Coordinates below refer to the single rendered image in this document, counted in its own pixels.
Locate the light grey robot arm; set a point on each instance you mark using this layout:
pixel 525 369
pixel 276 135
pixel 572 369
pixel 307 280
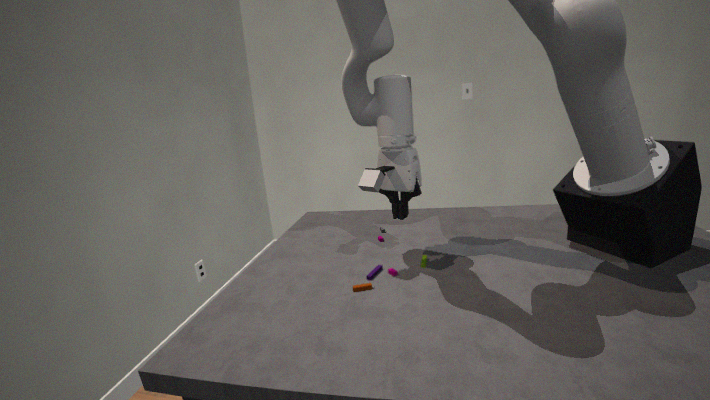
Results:
pixel 585 41

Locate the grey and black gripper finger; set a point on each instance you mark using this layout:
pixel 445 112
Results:
pixel 405 198
pixel 394 199

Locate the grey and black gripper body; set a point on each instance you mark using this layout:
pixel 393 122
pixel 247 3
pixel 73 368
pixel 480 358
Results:
pixel 403 177

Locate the purple rod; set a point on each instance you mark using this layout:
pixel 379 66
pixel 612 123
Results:
pixel 374 272

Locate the orange rod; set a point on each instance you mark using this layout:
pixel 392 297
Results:
pixel 362 287

